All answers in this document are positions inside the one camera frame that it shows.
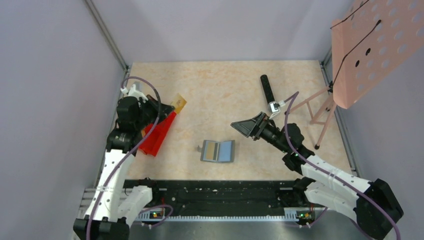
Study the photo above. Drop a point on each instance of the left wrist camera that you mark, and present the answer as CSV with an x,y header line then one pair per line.
x,y
134,92

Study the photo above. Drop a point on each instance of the grey card holder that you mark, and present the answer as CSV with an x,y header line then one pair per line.
x,y
220,152

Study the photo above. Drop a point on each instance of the aluminium frame post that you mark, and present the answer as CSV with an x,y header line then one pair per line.
x,y
106,34

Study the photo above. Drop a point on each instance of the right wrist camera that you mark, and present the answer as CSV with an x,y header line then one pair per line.
x,y
275,108

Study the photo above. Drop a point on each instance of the pink music stand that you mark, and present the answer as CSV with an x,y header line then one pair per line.
x,y
367,44

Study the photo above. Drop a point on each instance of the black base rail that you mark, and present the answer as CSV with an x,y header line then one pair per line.
x,y
223,198

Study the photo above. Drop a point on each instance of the black microphone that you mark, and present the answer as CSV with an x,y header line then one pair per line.
x,y
268,93

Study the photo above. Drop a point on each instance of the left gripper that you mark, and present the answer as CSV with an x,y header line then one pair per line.
x,y
156,108

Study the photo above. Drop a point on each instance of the red plastic bin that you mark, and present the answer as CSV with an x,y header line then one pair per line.
x,y
152,145

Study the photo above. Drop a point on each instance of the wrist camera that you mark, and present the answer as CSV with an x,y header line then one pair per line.
x,y
134,92
275,108

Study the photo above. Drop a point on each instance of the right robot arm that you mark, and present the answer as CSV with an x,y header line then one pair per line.
x,y
370,205

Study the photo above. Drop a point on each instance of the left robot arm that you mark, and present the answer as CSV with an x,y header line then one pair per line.
x,y
108,218

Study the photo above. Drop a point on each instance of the gold credit card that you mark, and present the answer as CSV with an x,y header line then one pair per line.
x,y
178,103

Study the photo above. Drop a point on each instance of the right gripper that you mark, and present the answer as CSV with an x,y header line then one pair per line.
x,y
260,125

